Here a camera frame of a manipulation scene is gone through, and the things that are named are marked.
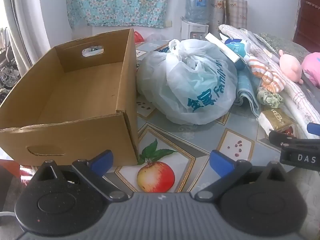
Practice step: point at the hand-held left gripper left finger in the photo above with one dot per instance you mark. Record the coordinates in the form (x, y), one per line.
(101, 160)

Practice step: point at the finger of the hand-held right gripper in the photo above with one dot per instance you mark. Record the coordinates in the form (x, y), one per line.
(313, 130)
(280, 136)

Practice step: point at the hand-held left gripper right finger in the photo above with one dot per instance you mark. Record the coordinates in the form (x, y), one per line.
(220, 162)

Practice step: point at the white tissue pack gold label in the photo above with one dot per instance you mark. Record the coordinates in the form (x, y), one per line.
(275, 120)

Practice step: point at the brown cardboard box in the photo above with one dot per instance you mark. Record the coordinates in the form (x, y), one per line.
(82, 135)

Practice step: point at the pink plush toy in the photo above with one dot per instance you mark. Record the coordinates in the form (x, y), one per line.
(290, 67)

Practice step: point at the blue white wet wipes pack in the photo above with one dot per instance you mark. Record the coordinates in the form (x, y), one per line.
(236, 47)

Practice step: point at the blue white box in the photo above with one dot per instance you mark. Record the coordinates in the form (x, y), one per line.
(221, 46)

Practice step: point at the white stitched quilt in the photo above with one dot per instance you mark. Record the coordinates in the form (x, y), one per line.
(300, 100)

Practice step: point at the green scrunchie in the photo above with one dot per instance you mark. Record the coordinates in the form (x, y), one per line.
(270, 98)

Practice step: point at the blue towel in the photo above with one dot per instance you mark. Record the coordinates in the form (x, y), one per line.
(246, 90)

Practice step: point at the orange striped cloth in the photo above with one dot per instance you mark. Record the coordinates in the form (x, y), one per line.
(268, 77)

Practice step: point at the pink pillow blue spots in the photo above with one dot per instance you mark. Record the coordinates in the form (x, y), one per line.
(312, 67)

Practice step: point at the white plastic bag blue print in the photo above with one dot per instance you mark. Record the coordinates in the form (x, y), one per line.
(200, 80)

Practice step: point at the brown door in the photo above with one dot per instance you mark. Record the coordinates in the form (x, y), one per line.
(308, 17)

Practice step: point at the red plastic bag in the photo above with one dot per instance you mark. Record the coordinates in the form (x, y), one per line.
(138, 37)

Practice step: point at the checked rolled mat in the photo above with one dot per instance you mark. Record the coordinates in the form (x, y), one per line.
(236, 12)

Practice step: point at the small white plastic bag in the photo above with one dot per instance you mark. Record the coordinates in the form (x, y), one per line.
(153, 38)

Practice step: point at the white water dispenser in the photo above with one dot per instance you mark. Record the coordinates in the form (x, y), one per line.
(192, 30)

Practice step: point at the blue water jug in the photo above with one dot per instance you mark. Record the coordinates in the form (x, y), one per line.
(197, 7)

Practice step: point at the white curtain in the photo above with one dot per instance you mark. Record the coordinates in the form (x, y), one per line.
(27, 17)

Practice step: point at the wall socket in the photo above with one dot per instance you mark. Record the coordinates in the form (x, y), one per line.
(169, 24)

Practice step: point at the turquoise floral wall cloth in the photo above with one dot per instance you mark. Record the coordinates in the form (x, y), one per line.
(120, 2)

